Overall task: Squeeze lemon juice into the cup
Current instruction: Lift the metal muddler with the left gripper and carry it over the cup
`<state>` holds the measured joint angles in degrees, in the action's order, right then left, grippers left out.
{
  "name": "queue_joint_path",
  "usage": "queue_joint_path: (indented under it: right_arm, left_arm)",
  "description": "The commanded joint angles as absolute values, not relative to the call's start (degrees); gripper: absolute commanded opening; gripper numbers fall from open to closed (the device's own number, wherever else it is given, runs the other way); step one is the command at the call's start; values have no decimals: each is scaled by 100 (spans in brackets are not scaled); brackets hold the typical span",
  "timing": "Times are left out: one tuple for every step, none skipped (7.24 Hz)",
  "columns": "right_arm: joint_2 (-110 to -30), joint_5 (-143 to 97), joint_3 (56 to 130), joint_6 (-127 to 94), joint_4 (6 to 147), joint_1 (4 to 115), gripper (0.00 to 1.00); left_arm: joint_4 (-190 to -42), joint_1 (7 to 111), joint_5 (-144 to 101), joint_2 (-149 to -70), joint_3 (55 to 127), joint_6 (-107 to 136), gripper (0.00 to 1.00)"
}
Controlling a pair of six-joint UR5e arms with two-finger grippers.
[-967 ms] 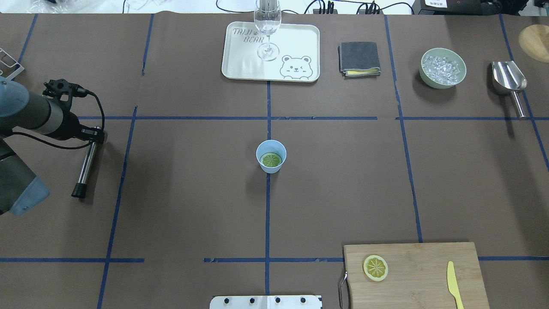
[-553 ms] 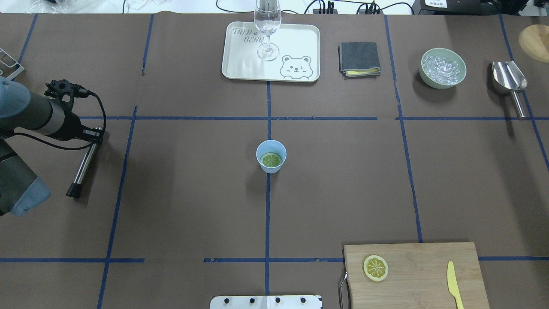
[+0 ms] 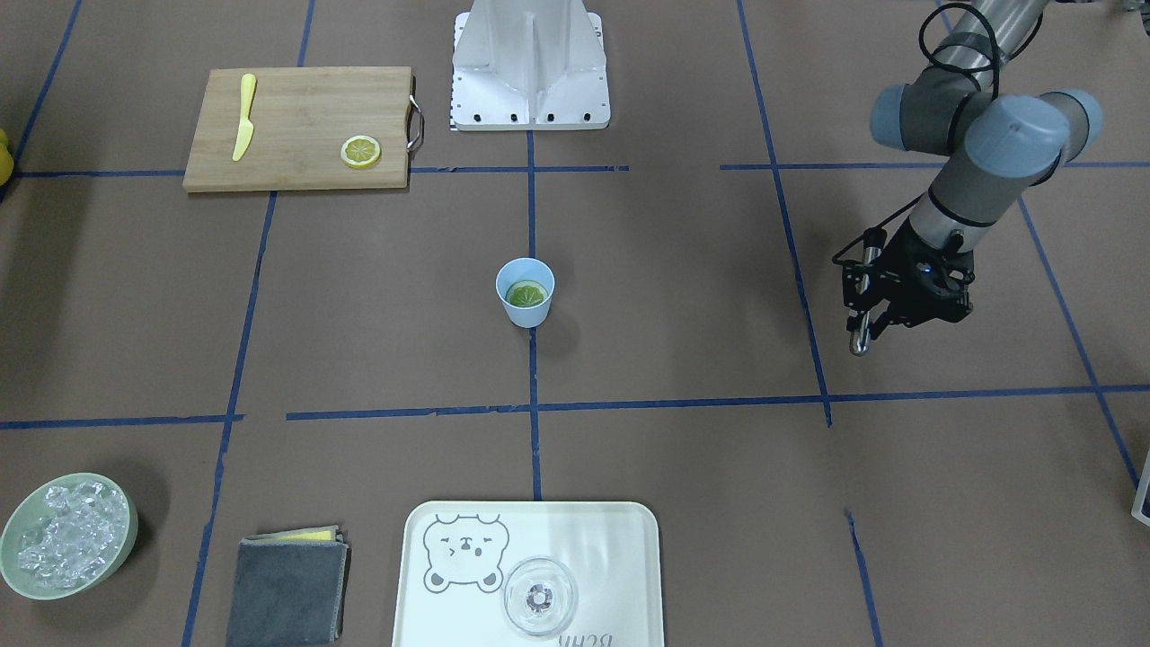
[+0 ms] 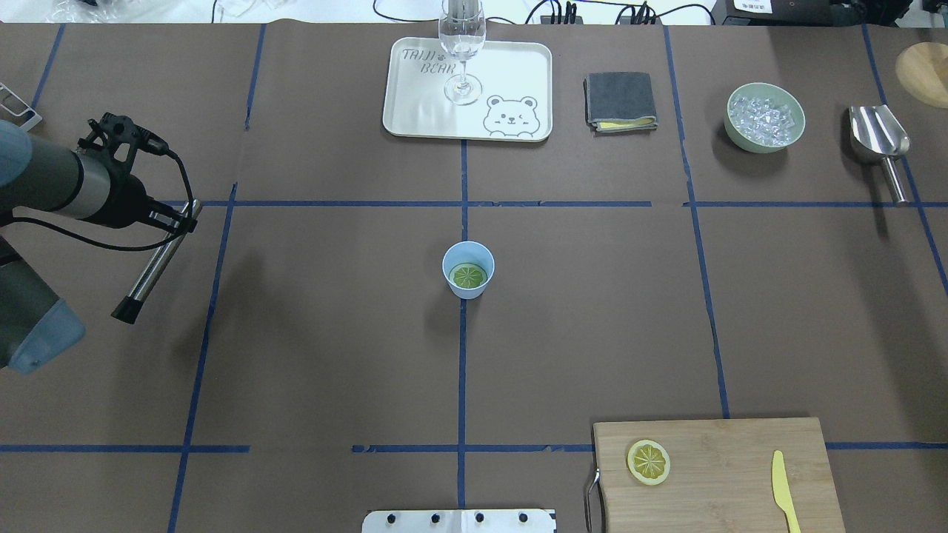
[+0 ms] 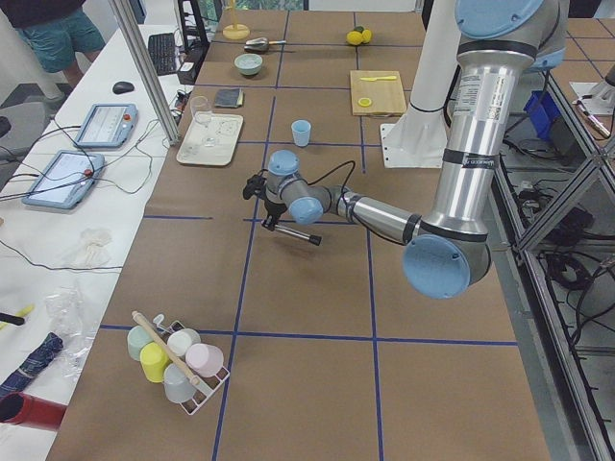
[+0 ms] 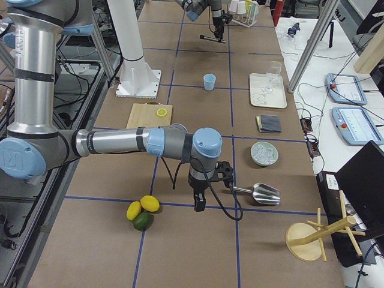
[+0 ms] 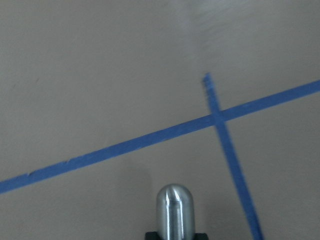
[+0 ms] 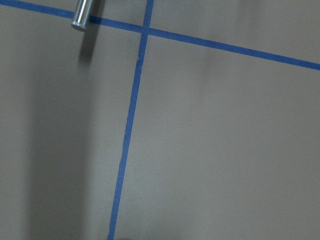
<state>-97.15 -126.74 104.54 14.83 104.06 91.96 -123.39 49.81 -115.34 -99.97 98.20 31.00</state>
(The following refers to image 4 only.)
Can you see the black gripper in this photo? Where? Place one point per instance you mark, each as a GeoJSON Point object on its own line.
{"type": "Point", "coordinates": [127, 201]}

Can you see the steel muddler black tip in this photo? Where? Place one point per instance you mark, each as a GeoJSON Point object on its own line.
{"type": "Point", "coordinates": [129, 307]}

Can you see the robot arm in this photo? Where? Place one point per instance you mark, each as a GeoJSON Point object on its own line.
{"type": "Point", "coordinates": [37, 324]}

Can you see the light blue paper cup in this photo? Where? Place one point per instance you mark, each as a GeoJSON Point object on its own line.
{"type": "Point", "coordinates": [473, 252]}

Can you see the clear glass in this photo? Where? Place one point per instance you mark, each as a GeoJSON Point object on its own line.
{"type": "Point", "coordinates": [462, 31]}

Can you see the white bear tray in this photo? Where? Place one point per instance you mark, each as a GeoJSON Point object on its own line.
{"type": "Point", "coordinates": [508, 92]}

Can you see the grey folded cloth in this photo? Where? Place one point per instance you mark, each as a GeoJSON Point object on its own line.
{"type": "Point", "coordinates": [617, 102]}

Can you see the green bowl of ice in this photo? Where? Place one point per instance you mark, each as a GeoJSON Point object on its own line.
{"type": "Point", "coordinates": [762, 119]}

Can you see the bamboo cutting board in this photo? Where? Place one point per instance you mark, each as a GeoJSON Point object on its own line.
{"type": "Point", "coordinates": [720, 477]}

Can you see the yellow plastic knife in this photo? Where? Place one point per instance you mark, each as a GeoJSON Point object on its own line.
{"type": "Point", "coordinates": [781, 491]}

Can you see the steel ice scoop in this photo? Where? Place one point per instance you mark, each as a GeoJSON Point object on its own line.
{"type": "Point", "coordinates": [877, 137]}

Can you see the white wire cup rack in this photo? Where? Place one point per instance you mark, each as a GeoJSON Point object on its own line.
{"type": "Point", "coordinates": [15, 110]}

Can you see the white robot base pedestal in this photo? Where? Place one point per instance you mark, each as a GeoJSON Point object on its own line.
{"type": "Point", "coordinates": [461, 520]}

